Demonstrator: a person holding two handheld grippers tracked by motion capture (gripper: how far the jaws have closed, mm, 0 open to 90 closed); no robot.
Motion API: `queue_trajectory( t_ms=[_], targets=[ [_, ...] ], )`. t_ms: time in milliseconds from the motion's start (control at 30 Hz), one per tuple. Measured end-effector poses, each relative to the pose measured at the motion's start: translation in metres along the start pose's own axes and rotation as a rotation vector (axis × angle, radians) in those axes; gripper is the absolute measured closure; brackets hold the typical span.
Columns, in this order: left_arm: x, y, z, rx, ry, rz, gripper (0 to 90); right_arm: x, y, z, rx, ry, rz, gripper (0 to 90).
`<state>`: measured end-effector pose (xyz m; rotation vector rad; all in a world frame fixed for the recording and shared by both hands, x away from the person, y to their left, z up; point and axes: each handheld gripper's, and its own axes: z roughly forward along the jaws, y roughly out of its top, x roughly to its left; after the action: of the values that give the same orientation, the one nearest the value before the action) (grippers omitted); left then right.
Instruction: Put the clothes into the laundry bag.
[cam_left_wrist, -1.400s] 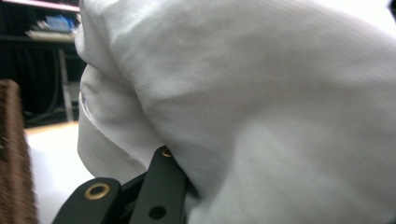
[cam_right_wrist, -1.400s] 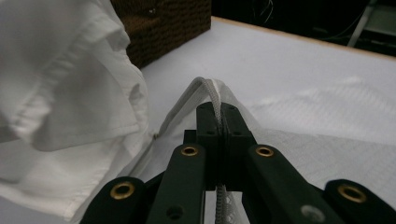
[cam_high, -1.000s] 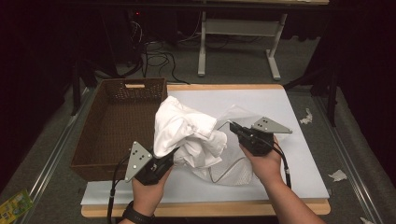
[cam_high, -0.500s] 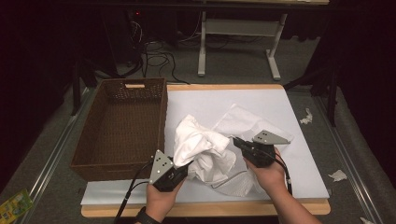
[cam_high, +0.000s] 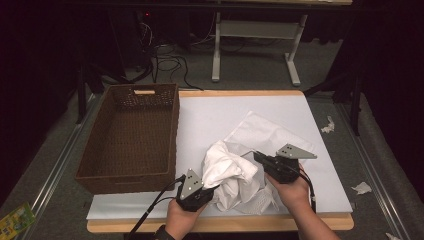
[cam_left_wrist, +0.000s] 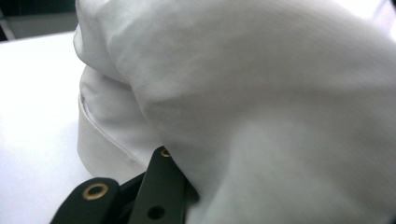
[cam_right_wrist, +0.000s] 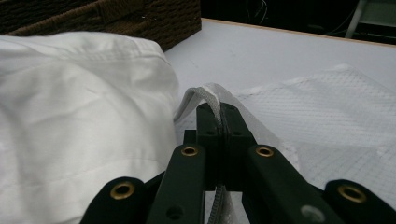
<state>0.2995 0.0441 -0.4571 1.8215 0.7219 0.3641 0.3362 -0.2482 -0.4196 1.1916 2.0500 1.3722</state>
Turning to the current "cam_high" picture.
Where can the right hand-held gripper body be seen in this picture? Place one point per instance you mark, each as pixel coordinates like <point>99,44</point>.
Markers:
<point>283,166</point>

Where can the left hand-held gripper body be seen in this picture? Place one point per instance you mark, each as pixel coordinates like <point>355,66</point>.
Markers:
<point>192,193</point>

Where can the clear plastic bag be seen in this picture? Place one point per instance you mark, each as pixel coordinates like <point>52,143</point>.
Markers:
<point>266,133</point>

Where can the white garment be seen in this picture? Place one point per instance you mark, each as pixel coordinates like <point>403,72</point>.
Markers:
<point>230,173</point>

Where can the brown woven basket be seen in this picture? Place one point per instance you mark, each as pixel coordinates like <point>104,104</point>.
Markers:
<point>133,140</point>

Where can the person's left hand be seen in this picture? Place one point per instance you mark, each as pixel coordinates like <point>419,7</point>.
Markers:
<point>181,218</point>

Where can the person's right hand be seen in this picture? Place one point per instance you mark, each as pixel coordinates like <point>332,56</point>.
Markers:
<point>295,195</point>

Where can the black wristwatch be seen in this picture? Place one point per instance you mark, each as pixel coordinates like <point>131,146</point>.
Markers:
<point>164,233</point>

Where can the white table sheet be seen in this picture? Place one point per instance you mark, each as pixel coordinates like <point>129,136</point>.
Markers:
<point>200,123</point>

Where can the black stand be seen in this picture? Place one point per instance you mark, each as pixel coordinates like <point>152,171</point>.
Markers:
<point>81,96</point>
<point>356,103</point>

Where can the green yellow packet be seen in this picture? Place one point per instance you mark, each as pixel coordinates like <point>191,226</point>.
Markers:
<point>15,221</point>

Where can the metal floor rail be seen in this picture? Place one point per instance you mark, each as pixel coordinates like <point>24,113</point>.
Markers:
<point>370,166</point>
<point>53,173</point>

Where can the white metal desk frame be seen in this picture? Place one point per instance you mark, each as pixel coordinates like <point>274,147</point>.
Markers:
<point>256,29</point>

